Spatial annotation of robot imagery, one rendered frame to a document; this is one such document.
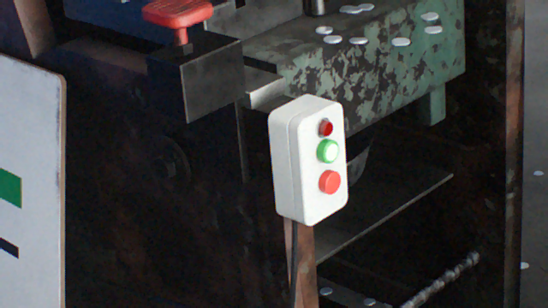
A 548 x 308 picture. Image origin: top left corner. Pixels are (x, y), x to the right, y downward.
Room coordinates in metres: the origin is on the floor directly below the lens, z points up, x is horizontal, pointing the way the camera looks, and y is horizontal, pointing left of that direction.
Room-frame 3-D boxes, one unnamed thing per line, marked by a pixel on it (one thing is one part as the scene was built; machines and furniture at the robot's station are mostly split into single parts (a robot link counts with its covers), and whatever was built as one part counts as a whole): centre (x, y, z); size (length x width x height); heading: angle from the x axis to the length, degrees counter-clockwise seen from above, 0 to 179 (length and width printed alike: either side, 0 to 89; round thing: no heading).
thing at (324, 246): (1.60, 0.01, 0.31); 0.43 x 0.42 x 0.01; 134
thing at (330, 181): (1.17, -0.07, 0.54); 0.03 x 0.01 x 0.03; 134
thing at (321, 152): (1.17, -0.07, 0.58); 0.03 x 0.01 x 0.03; 134
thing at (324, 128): (1.17, -0.07, 0.61); 0.02 x 0.01 x 0.02; 134
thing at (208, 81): (1.21, 0.07, 0.62); 0.10 x 0.06 x 0.20; 134
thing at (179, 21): (1.20, 0.09, 0.72); 0.07 x 0.06 x 0.08; 44
